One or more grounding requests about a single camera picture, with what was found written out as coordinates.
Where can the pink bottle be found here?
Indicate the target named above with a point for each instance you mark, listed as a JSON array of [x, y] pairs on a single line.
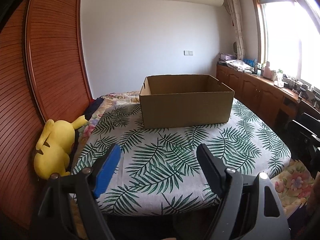
[[267, 72]]

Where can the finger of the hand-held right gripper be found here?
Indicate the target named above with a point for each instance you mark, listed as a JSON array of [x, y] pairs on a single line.
[[311, 120], [303, 130]]

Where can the white wall switch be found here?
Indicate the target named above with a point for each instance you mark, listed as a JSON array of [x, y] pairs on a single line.
[[188, 52]]

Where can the long wooden cabinet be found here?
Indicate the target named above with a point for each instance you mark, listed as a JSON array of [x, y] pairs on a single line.
[[250, 90]]

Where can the wooden slatted wardrobe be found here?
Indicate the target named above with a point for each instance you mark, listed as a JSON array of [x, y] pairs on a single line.
[[50, 55]]

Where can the dark blue cloth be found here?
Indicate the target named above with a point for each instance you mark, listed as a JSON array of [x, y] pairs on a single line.
[[96, 105]]

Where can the blue box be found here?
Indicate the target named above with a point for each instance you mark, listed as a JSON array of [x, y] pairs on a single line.
[[248, 61]]

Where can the floral quilt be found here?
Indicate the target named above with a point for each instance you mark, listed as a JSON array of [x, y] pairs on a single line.
[[292, 185]]

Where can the black desk devices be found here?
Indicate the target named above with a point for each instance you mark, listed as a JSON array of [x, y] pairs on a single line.
[[300, 88]]

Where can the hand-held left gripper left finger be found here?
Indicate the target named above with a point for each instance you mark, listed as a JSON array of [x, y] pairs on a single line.
[[107, 172]]

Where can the folded patterned cloth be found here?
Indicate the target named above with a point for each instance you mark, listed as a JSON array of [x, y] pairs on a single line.
[[237, 65]]

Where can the yellow plush toy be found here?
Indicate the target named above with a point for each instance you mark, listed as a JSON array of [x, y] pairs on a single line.
[[55, 150]]

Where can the white container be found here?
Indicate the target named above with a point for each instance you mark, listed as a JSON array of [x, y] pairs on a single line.
[[278, 78]]

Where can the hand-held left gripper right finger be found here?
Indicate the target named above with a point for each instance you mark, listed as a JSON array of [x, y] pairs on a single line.
[[210, 170]]

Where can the patterned curtain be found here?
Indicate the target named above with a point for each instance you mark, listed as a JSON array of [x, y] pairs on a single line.
[[235, 17]]

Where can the purple box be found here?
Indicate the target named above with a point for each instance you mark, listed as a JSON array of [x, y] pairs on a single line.
[[226, 56]]

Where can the wooden frame window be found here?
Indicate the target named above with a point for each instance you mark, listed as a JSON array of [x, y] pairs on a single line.
[[282, 37]]

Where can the brown cardboard box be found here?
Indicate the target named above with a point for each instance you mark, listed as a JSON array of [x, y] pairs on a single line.
[[185, 110]]

